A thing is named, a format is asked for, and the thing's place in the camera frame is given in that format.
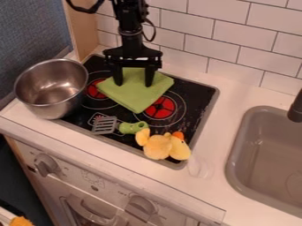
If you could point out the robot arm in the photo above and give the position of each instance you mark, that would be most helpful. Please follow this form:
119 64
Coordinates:
131 17

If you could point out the toy sink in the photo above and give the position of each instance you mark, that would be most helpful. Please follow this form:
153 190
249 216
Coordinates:
267 161

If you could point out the tap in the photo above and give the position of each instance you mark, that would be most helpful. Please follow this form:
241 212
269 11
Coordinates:
295 107

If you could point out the toy stove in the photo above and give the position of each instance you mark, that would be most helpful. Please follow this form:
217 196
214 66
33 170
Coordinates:
173 111

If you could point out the silver pot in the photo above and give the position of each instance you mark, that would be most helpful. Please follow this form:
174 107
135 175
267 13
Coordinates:
51 87

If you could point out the yellow plush duck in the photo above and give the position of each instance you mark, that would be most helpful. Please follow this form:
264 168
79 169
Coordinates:
163 145

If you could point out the green cloth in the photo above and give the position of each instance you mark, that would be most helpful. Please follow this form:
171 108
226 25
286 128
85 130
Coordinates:
135 89

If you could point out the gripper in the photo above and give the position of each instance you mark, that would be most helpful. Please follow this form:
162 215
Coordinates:
132 55

